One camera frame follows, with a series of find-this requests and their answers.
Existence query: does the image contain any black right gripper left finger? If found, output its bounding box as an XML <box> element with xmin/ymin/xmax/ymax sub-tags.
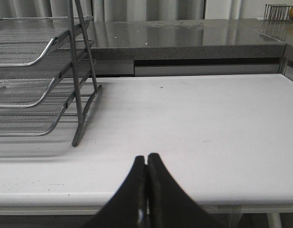
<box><xmin>82</xmin><ymin>156</ymin><xmax>146</xmax><ymax>228</ymax></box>

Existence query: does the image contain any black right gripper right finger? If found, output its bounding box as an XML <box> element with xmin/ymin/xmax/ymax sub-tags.
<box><xmin>148</xmin><ymin>153</ymin><xmax>225</xmax><ymax>228</ymax></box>

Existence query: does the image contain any mesh tray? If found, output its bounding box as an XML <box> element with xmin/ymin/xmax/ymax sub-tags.
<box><xmin>0</xmin><ymin>78</ymin><xmax>95</xmax><ymax>137</ymax></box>
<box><xmin>0</xmin><ymin>40</ymin><xmax>97</xmax><ymax>109</ymax></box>
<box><xmin>0</xmin><ymin>16</ymin><xmax>94</xmax><ymax>68</ymax></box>

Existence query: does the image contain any grey metal rack frame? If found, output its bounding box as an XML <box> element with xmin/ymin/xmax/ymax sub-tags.
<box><xmin>67</xmin><ymin>0</ymin><xmax>102</xmax><ymax>147</ymax></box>

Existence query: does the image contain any small wire rack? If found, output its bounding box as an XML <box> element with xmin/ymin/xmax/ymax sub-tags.
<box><xmin>264</xmin><ymin>4</ymin><xmax>292</xmax><ymax>21</ymax></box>

